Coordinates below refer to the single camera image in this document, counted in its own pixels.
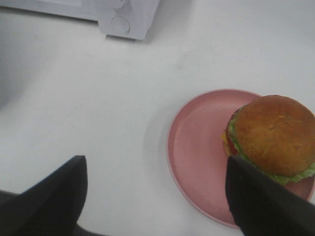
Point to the pink round plate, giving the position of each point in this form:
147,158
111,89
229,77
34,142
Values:
195,150

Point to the burger with lettuce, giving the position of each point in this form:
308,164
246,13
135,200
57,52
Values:
275,134

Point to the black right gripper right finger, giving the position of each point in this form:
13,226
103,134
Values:
262,207

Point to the round white door button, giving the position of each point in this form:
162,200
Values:
120,24

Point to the white microwave oven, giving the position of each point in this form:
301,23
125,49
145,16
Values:
139,13

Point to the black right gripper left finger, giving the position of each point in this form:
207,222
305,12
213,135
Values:
51,207

